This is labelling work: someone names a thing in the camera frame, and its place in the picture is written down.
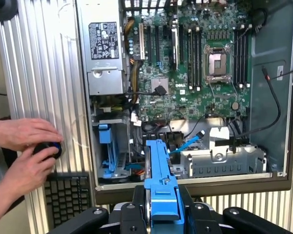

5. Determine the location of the black SATA wire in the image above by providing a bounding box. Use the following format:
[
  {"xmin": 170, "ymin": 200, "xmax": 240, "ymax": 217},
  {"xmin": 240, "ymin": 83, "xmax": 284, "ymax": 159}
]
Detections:
[{"xmin": 124, "ymin": 85, "xmax": 168, "ymax": 97}]

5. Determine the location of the silver power supply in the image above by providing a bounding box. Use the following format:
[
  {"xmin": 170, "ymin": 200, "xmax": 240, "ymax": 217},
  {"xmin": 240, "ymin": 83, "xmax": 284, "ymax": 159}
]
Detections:
[{"xmin": 76, "ymin": 0, "xmax": 130, "ymax": 96}]

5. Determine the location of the black round foot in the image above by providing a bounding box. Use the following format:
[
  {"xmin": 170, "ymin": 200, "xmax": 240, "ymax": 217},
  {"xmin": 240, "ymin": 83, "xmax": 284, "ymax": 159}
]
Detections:
[{"xmin": 0, "ymin": 0, "xmax": 19, "ymax": 22}]

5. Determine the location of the black keyboard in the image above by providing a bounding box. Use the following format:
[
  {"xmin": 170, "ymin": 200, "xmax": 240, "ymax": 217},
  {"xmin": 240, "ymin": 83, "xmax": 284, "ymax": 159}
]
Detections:
[{"xmin": 43, "ymin": 172, "xmax": 92, "ymax": 229}]

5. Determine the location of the person right hand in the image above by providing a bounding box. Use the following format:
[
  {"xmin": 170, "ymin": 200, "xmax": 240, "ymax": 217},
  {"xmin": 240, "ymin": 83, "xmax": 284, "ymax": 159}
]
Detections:
[{"xmin": 0, "ymin": 147, "xmax": 61, "ymax": 197}]

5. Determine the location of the clear round plastic disc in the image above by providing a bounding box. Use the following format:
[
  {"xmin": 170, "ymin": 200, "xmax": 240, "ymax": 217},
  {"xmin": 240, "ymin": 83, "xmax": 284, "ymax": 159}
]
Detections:
[{"xmin": 56, "ymin": 114, "xmax": 91, "ymax": 149}]

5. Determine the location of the silver metal drive cage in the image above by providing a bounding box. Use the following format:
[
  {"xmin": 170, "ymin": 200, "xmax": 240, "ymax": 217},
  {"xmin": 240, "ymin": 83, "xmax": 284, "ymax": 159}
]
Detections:
[{"xmin": 179, "ymin": 126, "xmax": 269, "ymax": 179}]

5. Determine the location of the CPU socket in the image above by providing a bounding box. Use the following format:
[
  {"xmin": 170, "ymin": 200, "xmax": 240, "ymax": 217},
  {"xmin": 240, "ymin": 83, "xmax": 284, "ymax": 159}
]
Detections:
[{"xmin": 202, "ymin": 43, "xmax": 233, "ymax": 84}]

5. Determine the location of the thin black looped wire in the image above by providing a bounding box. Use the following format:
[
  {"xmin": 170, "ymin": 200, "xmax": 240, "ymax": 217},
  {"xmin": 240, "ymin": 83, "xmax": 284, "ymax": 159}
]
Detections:
[{"xmin": 249, "ymin": 8, "xmax": 269, "ymax": 33}]

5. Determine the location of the person left hand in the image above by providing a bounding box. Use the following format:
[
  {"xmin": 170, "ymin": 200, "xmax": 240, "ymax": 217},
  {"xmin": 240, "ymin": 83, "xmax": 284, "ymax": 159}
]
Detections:
[{"xmin": 0, "ymin": 117, "xmax": 64, "ymax": 152}]

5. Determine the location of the steel socket cover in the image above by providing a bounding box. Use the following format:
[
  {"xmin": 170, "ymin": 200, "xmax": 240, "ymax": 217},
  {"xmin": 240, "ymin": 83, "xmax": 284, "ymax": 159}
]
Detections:
[{"xmin": 205, "ymin": 75, "xmax": 238, "ymax": 98}]

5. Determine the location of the white expansion slot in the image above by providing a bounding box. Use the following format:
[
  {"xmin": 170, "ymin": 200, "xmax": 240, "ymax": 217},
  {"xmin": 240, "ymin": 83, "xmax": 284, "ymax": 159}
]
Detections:
[{"xmin": 139, "ymin": 22, "xmax": 147, "ymax": 61}]

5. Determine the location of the yellow black wire bundle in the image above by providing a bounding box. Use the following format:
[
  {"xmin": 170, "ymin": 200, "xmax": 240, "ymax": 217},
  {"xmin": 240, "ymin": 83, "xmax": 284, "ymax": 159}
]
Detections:
[{"xmin": 123, "ymin": 19, "xmax": 140, "ymax": 106}]

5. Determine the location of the black plastic card retainer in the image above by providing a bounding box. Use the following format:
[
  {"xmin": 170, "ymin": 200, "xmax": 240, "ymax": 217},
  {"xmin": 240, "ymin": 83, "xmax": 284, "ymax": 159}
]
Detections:
[{"xmin": 141, "ymin": 131, "xmax": 184, "ymax": 150}]

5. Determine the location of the black RAM slot bank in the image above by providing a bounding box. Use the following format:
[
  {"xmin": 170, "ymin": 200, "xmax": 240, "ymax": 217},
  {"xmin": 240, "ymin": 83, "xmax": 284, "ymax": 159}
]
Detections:
[
  {"xmin": 186, "ymin": 26, "xmax": 203, "ymax": 91},
  {"xmin": 233, "ymin": 23, "xmax": 251, "ymax": 89}
]

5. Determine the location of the open PC case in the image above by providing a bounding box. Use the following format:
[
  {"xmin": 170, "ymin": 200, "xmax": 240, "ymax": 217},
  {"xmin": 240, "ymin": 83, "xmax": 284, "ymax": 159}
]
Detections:
[{"xmin": 74, "ymin": 0, "xmax": 293, "ymax": 206}]

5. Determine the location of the black connector power wire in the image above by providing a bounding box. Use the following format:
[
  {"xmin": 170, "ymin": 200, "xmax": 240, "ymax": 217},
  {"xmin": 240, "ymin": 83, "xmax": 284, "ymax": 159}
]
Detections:
[{"xmin": 230, "ymin": 65, "xmax": 282, "ymax": 147}]

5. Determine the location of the thin steel locking lever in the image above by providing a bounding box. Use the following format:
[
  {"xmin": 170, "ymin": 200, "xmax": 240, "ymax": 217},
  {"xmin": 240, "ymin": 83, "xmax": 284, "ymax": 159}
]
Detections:
[{"xmin": 230, "ymin": 25, "xmax": 252, "ymax": 46}]

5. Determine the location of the empty blue disk carrier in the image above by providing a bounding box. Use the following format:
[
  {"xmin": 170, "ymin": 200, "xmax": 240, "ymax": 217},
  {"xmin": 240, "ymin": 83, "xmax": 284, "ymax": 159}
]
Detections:
[{"xmin": 97, "ymin": 123, "xmax": 129, "ymax": 176}]

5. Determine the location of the silver chipset heatsink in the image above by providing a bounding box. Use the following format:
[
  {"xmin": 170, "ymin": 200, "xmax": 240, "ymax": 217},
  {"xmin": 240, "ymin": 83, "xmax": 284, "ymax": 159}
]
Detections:
[{"xmin": 150, "ymin": 77, "xmax": 169, "ymax": 95}]

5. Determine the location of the black expansion slot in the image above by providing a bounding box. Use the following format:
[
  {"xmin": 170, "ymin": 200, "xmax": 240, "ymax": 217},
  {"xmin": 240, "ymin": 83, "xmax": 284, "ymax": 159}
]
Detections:
[
  {"xmin": 155, "ymin": 24, "xmax": 162, "ymax": 63},
  {"xmin": 146, "ymin": 24, "xmax": 152, "ymax": 63}
]

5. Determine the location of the green motherboard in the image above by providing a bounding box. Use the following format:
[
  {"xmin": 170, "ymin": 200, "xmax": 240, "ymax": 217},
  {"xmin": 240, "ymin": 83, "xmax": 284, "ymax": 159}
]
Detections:
[{"xmin": 129, "ymin": 0, "xmax": 254, "ymax": 122}]

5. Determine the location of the hard drive in blue caddy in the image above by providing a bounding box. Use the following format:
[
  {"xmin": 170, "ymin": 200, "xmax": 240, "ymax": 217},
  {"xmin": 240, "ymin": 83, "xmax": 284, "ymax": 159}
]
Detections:
[{"xmin": 90, "ymin": 118, "xmax": 133, "ymax": 180}]

